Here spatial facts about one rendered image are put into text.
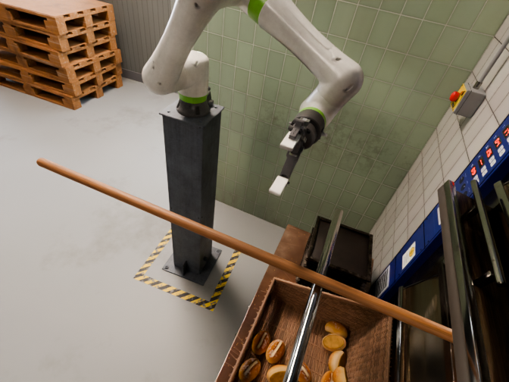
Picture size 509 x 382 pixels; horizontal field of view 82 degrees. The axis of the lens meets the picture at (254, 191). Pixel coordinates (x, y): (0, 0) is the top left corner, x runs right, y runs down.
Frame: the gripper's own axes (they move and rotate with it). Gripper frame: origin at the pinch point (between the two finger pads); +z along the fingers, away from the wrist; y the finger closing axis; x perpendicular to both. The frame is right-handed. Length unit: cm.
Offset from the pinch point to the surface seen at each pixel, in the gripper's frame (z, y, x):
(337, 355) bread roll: -3, 79, -40
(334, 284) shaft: 6.4, 23.9, -22.3
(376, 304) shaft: 6.6, 24.0, -33.5
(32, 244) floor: -9, 145, 159
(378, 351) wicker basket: -5, 65, -50
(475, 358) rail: 24.7, 1.8, -40.6
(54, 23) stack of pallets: -163, 55, 277
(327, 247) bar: -7.6, 27.1, -18.5
